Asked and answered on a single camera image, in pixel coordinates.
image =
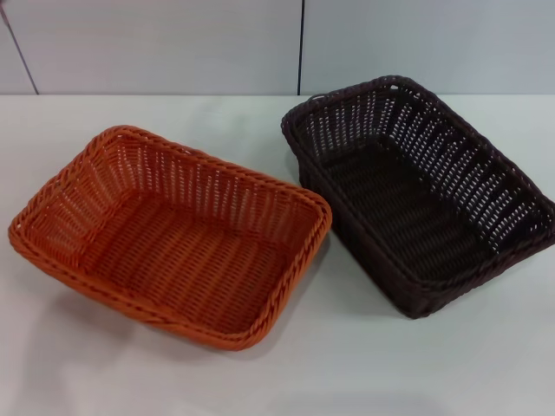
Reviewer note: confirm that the orange woven plastic basket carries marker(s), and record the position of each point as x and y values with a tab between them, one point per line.
173	255

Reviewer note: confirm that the dark brown woven plastic basket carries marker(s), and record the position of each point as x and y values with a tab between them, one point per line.
399	208

